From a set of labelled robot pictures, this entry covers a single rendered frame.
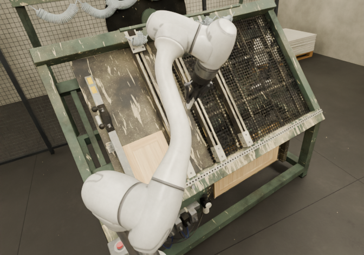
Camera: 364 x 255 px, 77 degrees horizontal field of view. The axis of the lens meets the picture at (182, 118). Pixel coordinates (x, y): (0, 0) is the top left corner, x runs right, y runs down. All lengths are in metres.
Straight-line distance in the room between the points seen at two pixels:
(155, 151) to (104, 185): 1.01
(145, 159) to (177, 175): 1.05
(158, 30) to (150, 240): 0.60
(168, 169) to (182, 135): 0.11
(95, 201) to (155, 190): 0.19
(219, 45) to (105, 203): 0.57
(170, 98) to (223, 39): 0.24
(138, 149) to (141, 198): 1.05
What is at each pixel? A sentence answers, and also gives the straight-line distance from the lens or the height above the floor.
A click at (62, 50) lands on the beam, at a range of 1.76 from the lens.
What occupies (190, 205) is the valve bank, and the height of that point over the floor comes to 0.74.
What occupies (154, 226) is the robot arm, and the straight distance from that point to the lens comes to 0.64.
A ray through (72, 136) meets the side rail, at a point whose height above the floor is 1.37.
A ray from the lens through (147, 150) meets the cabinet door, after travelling 1.68.
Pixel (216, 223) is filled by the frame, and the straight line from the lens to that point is 2.38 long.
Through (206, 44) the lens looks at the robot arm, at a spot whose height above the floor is 1.98.
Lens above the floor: 2.18
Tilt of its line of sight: 32 degrees down
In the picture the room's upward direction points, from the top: 7 degrees counter-clockwise
